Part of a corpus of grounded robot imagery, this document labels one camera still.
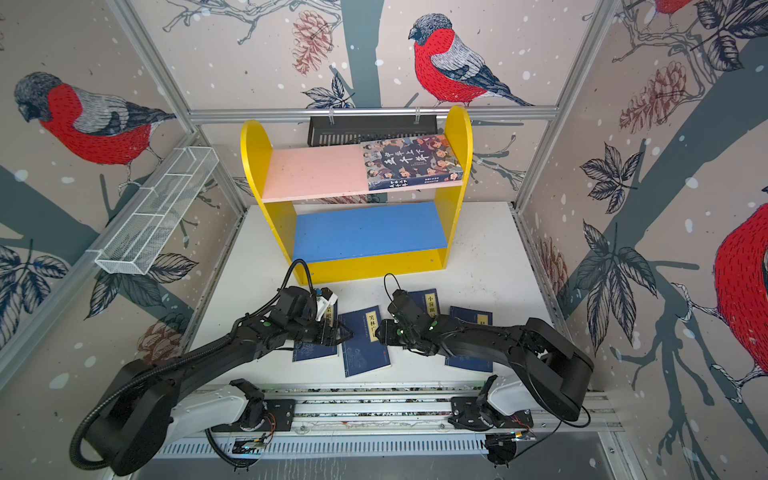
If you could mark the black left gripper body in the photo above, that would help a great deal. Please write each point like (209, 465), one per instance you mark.
(320, 330)

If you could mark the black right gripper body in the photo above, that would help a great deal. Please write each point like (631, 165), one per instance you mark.
(396, 332)

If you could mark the colourful portrait cover book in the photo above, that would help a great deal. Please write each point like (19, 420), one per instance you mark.
(410, 161)

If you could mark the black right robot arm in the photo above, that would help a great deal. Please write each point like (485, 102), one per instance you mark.
(549, 370)

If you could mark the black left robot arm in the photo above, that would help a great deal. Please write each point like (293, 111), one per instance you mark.
(130, 422)

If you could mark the navy book far left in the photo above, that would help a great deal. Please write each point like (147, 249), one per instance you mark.
(305, 349)

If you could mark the navy book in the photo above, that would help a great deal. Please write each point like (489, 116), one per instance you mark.
(305, 349)
(469, 363)
(427, 300)
(363, 352)

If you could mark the navy book far right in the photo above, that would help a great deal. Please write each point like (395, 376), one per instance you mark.
(469, 363)

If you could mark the yellow wooden bookshelf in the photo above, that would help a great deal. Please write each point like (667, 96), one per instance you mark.
(314, 200)

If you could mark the black mesh tray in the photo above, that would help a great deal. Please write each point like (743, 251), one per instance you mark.
(350, 130)

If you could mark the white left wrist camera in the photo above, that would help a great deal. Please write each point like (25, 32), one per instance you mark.
(326, 305)

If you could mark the aluminium rail base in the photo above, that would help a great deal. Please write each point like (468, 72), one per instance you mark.
(363, 421)

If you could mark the white wire mesh basket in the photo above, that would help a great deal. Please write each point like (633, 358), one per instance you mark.
(142, 236)

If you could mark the aluminium horizontal frame bar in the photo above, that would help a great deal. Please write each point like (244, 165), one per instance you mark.
(228, 116)

